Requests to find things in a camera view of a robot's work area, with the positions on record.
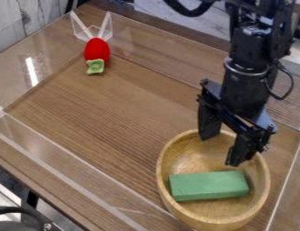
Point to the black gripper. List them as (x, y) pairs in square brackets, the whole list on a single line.
[(236, 103)]

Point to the clear acrylic tray wall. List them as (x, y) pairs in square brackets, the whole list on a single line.
[(100, 203)]

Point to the red strawberry toy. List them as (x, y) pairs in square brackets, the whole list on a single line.
[(97, 55)]

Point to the clear acrylic corner bracket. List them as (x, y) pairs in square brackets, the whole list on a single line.
[(85, 33)]

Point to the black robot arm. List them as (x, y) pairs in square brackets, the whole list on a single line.
[(262, 38)]

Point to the brown wooden bowl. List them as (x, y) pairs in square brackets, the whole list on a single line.
[(189, 155)]

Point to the green rectangular block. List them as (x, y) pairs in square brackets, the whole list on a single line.
[(208, 185)]

